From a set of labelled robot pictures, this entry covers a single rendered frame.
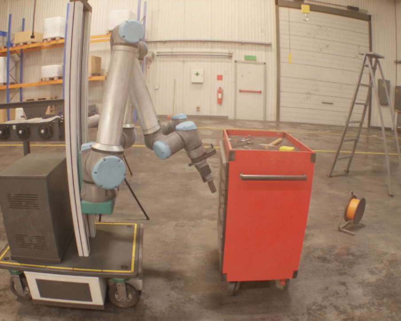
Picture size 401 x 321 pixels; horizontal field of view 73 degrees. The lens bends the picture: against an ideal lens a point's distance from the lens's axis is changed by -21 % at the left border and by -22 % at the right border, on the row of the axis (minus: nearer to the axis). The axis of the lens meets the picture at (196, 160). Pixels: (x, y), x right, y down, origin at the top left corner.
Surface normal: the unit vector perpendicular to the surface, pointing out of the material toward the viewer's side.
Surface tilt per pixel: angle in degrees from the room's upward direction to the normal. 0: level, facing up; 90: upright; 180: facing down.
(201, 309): 0
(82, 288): 90
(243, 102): 90
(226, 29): 90
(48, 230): 90
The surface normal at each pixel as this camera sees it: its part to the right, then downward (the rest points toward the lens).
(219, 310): 0.02, -0.97
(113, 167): 0.51, 0.29
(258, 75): -0.04, 0.23
